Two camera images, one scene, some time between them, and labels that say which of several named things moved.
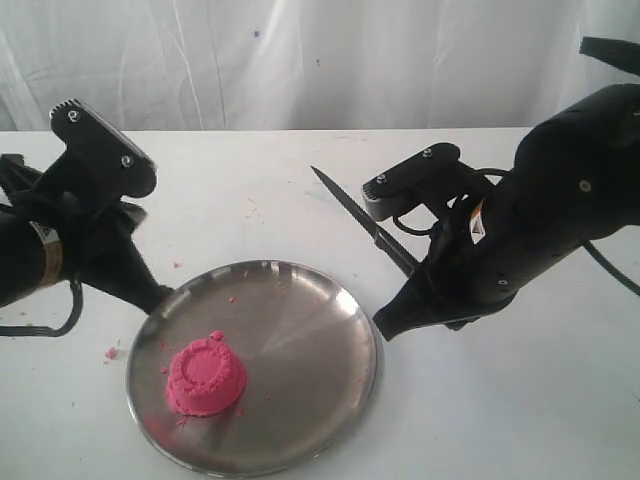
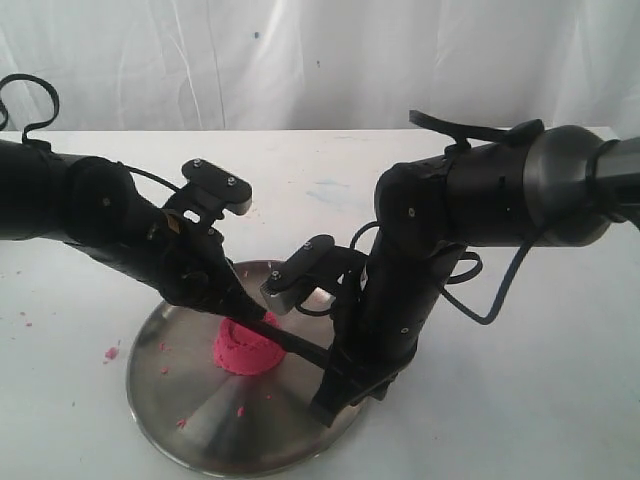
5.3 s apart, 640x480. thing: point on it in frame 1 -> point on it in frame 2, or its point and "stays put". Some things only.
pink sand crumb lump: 111,353 stays put
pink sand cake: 206,377 -> 241,350
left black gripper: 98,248 -> 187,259
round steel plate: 264,368 stays put
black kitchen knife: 398,254 -> 317,352
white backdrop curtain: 306,65 stays put
